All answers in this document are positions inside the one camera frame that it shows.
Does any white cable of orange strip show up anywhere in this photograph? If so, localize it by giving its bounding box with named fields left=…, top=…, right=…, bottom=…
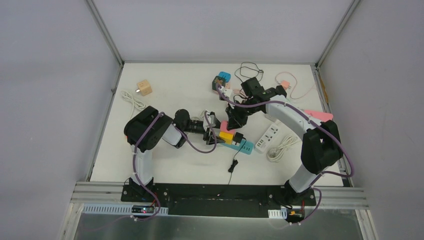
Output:
left=119, top=89, right=147, bottom=122

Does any beige dragon cube adapter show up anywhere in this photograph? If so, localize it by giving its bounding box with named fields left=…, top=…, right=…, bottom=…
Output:
left=135, top=79, right=153, bottom=96

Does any pink triangular power strip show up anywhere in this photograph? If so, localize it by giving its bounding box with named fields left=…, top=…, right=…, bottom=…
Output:
left=304, top=109, right=334, bottom=122

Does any pink cube socket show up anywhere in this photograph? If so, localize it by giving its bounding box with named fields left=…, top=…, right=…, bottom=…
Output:
left=220, top=120, right=236, bottom=135

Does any salmon pink charger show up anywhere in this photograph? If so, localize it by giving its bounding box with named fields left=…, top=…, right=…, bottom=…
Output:
left=280, top=80, right=291, bottom=90

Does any thin black cable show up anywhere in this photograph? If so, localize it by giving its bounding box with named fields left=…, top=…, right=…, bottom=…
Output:
left=234, top=61, right=265, bottom=88

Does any yellow cube socket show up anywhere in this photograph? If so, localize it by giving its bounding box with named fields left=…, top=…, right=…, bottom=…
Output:
left=219, top=131, right=234, bottom=145

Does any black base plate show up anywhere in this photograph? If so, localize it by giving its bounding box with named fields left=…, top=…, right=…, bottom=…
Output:
left=120, top=181, right=317, bottom=218

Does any blue cube socket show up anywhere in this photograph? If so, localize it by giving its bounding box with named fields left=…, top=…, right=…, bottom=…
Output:
left=218, top=71, right=231, bottom=83

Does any black cable of small charger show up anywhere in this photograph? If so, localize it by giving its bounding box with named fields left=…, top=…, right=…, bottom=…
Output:
left=226, top=139, right=248, bottom=186

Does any white power strip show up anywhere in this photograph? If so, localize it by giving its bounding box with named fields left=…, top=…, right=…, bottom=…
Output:
left=254, top=123, right=281, bottom=153

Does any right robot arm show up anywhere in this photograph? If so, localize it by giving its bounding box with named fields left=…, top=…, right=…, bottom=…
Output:
left=216, top=77, right=345, bottom=205

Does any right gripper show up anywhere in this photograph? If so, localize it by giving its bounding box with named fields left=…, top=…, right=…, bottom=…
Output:
left=225, top=98, right=260, bottom=131

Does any thin pink cable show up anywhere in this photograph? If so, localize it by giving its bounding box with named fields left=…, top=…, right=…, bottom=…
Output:
left=274, top=71, right=317, bottom=101

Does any dark green cube socket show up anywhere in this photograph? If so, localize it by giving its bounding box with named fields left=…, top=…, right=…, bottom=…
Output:
left=211, top=75, right=227, bottom=92

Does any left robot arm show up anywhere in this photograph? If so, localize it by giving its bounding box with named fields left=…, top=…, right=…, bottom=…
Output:
left=123, top=106, right=223, bottom=203

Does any teal power strip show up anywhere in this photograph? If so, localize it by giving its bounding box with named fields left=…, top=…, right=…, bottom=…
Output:
left=220, top=139, right=254, bottom=155

